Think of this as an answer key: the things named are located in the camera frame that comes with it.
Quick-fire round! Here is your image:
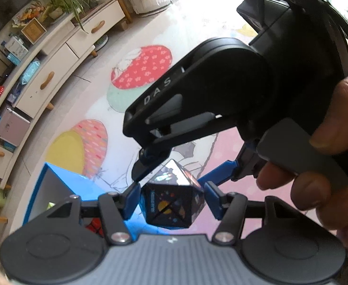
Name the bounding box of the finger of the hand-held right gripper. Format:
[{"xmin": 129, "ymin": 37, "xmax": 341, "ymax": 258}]
[
  {"xmin": 131, "ymin": 148, "xmax": 174, "ymax": 182},
  {"xmin": 198, "ymin": 141, "xmax": 259, "ymax": 185}
]

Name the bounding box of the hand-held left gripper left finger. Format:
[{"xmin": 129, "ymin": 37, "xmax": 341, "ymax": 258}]
[{"xmin": 33, "ymin": 182, "xmax": 142, "ymax": 245}]

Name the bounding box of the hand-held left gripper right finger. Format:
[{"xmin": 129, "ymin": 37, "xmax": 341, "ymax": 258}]
[{"xmin": 204, "ymin": 181, "xmax": 311, "ymax": 245}]

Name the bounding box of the dark planet-print folding cube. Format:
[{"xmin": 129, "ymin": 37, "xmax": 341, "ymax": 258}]
[{"xmin": 140, "ymin": 159, "xmax": 205, "ymax": 230}]

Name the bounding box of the multicoloured puzzle cube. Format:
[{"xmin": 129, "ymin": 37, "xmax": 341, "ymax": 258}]
[{"xmin": 86, "ymin": 218, "xmax": 104, "ymax": 236}]

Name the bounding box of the blue cardboard shoe box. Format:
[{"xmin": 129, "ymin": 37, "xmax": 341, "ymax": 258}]
[{"xmin": 25, "ymin": 162, "xmax": 146, "ymax": 235}]

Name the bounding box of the person's right hand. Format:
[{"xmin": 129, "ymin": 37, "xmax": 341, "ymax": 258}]
[{"xmin": 257, "ymin": 52, "xmax": 348, "ymax": 248}]

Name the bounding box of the round bathroom scale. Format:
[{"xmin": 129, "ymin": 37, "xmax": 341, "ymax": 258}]
[{"xmin": 95, "ymin": 34, "xmax": 108, "ymax": 51}]

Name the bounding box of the cream television cabinet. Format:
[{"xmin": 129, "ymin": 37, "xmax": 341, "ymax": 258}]
[{"xmin": 0, "ymin": 0, "xmax": 133, "ymax": 190}]

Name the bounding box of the silver pink carry case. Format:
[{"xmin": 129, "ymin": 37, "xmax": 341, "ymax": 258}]
[{"xmin": 0, "ymin": 107, "xmax": 32, "ymax": 147}]

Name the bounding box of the blue wet wipes pack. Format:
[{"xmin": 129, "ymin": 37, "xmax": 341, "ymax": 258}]
[{"xmin": 19, "ymin": 61, "xmax": 41, "ymax": 85}]

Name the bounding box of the small blue carton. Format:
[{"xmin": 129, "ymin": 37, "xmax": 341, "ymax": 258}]
[{"xmin": 6, "ymin": 50, "xmax": 21, "ymax": 66}]

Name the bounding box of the black router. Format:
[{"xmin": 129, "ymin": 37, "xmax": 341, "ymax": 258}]
[{"xmin": 0, "ymin": 52, "xmax": 14, "ymax": 84}]

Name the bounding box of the potted spider plant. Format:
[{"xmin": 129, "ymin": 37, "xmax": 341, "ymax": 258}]
[{"xmin": 40, "ymin": 0, "xmax": 103, "ymax": 33}]

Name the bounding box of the white carton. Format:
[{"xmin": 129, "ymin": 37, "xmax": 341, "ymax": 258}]
[{"xmin": 5, "ymin": 34, "xmax": 29, "ymax": 54}]

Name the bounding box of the wrapped flower bouquet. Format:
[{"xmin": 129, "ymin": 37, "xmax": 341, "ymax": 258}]
[{"xmin": 12, "ymin": 0, "xmax": 48, "ymax": 26}]

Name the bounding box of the wooden picture frame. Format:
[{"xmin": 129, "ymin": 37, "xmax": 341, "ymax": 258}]
[{"xmin": 21, "ymin": 17, "xmax": 47, "ymax": 43}]

